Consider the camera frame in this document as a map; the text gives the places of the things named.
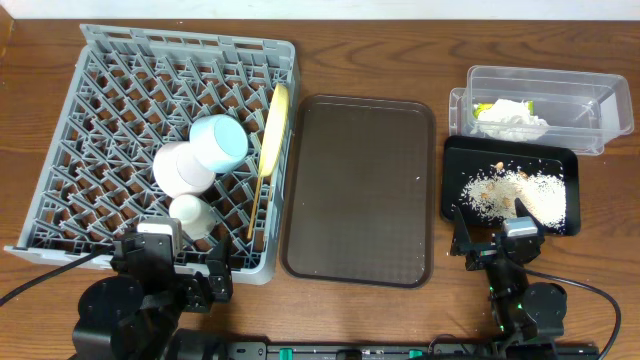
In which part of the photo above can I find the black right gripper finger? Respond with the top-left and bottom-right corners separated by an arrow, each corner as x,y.
514,198 -> 537,222
449,207 -> 473,256

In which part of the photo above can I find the white cup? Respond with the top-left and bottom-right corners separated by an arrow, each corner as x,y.
169,194 -> 217,240

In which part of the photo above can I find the wooden chopstick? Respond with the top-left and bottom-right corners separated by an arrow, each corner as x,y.
247,176 -> 263,240

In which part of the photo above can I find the white tissue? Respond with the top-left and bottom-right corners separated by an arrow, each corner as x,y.
473,99 -> 550,142

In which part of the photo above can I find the pink bowl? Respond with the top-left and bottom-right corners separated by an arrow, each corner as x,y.
152,142 -> 215,198

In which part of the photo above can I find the light blue bowl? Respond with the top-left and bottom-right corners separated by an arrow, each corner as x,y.
189,114 -> 249,174

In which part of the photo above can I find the yellow plate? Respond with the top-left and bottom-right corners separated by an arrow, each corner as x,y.
258,84 -> 289,178

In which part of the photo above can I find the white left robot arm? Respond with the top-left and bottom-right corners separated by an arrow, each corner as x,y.
72,232 -> 233,359

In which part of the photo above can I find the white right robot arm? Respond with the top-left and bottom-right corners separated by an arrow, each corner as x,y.
450,199 -> 567,359

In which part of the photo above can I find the black waste tray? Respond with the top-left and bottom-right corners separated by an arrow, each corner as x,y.
440,136 -> 581,236

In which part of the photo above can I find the grey dishwasher rack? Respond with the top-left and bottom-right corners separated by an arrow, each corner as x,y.
8,24 -> 300,285

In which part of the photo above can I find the spilled rice pile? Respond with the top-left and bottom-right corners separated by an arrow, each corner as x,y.
459,162 -> 567,231

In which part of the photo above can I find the brown serving tray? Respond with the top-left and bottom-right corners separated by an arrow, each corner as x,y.
280,95 -> 437,289

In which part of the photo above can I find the clear plastic bin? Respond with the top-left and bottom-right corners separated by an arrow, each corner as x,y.
449,65 -> 635,156

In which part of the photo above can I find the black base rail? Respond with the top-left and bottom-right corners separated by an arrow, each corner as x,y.
160,329 -> 600,360

